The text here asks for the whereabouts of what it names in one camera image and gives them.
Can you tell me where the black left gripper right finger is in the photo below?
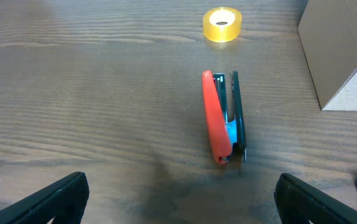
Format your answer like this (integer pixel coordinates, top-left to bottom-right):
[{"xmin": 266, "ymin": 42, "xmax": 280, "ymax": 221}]
[{"xmin": 274, "ymin": 173, "xmax": 357, "ymax": 224}]

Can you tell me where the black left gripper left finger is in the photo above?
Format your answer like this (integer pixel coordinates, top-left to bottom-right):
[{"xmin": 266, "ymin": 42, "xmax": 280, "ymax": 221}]
[{"xmin": 0, "ymin": 172, "xmax": 90, "ymax": 224}]

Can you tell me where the yellow clear tape roll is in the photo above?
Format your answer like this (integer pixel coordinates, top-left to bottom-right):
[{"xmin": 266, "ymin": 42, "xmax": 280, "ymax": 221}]
[{"xmin": 202, "ymin": 7, "xmax": 242, "ymax": 43}]

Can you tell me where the brown cardboard box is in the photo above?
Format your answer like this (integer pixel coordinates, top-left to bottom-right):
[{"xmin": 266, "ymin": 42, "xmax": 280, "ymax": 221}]
[{"xmin": 298, "ymin": 0, "xmax": 357, "ymax": 111}]

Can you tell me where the red and black stapler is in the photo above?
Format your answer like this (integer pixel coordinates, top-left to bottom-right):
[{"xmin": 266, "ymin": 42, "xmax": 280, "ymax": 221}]
[{"xmin": 202, "ymin": 70, "xmax": 247, "ymax": 164}]

